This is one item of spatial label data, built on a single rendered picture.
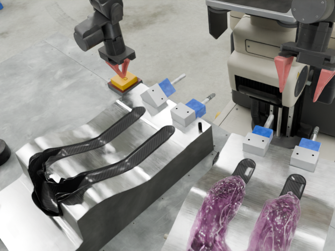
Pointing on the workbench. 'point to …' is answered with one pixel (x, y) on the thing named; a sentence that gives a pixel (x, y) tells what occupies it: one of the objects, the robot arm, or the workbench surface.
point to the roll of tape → (4, 152)
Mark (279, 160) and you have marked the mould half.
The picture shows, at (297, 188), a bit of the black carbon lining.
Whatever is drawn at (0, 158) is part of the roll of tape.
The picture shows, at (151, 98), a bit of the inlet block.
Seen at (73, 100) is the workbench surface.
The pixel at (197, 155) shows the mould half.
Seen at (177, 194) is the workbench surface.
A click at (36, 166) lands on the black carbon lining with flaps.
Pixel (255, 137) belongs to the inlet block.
